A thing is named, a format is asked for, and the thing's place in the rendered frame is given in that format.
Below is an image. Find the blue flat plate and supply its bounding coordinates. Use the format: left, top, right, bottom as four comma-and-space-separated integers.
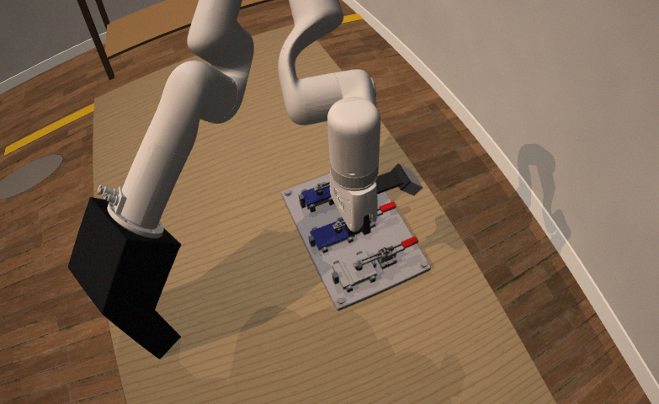
310, 221, 355, 250
301, 187, 332, 210

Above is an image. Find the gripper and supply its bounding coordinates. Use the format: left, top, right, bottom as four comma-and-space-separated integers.
330, 168, 378, 236

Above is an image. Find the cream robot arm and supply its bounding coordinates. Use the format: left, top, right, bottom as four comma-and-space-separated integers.
98, 0, 423, 238

